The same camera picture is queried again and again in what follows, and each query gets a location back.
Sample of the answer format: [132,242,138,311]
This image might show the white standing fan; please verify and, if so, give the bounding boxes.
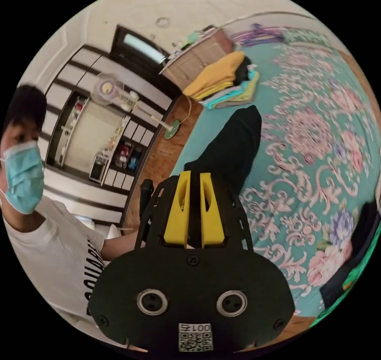
[90,73,181,140]

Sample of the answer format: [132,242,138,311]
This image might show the wooden cupboard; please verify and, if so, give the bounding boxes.
[159,25,236,90]

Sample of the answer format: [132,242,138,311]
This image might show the person's left forearm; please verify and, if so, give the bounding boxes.
[101,233,146,261]

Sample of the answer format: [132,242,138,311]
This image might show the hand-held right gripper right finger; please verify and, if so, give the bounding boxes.
[200,173,225,248]

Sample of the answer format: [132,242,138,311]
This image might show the bundle of purple hangers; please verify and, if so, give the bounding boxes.
[232,23,286,46]

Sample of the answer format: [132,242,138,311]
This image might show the black and white striped wardrobe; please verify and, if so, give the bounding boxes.
[17,44,176,227]

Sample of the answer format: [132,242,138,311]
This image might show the black pants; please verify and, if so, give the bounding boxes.
[184,105,262,247]

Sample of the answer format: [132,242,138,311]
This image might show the pile of clothes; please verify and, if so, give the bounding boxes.
[183,50,260,110]

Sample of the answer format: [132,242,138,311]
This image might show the window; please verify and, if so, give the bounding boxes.
[110,25,167,66]

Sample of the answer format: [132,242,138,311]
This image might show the person's body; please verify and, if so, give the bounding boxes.
[0,85,125,337]

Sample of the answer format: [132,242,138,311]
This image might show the bed with teal floral sheet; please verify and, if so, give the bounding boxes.
[171,28,381,319]

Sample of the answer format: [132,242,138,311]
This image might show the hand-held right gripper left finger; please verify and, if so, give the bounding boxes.
[163,170,191,245]

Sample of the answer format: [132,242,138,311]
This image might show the black garment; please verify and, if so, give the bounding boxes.
[320,200,381,308]

